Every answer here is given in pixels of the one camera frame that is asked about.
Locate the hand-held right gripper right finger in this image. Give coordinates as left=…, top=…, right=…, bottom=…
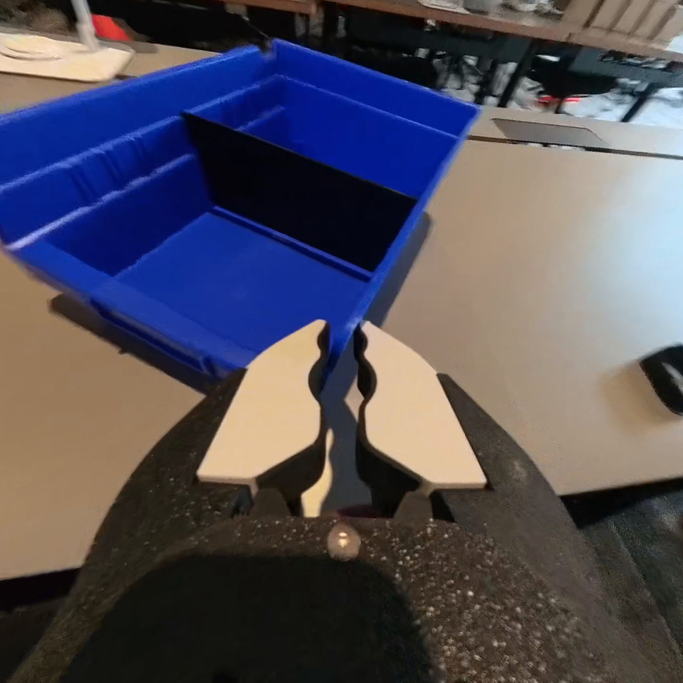
left=356, top=323, right=488, bottom=492

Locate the white cloth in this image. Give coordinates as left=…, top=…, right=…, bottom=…
left=0, top=30, right=136, bottom=84

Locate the long wooden desk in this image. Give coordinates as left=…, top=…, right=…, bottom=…
left=214, top=0, right=683, bottom=67

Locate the black ring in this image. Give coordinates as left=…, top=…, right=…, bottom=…
left=641, top=344, right=683, bottom=417

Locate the black bin divider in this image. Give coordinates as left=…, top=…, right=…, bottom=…
left=184, top=110, right=417, bottom=273

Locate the blue plastic storage bin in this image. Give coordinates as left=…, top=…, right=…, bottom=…
left=0, top=40, right=481, bottom=380

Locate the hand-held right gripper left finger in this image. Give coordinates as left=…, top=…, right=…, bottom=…
left=198, top=321, right=329, bottom=489

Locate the desk cable flap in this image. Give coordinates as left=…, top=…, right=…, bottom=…
left=493, top=118, right=609, bottom=150

